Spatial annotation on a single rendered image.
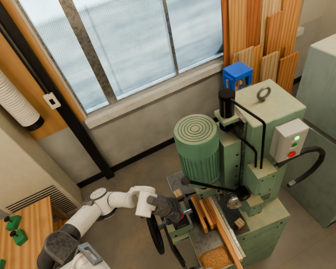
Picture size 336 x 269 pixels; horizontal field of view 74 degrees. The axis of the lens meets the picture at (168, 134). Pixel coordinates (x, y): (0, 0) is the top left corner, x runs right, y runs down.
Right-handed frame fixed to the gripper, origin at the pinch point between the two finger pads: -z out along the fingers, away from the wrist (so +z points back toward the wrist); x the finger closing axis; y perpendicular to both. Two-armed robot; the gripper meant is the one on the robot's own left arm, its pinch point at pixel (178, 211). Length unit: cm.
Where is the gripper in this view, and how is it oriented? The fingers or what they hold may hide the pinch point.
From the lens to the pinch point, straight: 116.7
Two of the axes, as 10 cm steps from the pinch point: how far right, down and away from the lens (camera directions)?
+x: 3.0, 6.5, -6.9
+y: 7.1, -6.4, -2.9
